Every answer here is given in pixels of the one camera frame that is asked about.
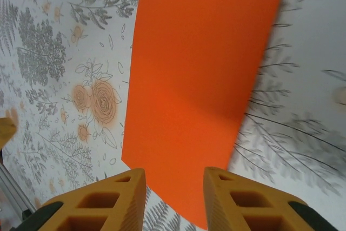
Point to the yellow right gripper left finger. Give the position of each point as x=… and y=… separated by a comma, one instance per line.
x=124, y=204

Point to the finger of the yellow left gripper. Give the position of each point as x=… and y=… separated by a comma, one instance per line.
x=6, y=131

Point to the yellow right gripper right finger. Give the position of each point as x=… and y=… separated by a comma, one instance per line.
x=227, y=204

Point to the orange cloth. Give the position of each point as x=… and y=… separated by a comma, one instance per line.
x=194, y=79

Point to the floral patterned tablecloth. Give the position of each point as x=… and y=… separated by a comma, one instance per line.
x=54, y=52

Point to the aluminium extrusion frame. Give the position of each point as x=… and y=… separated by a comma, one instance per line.
x=13, y=187

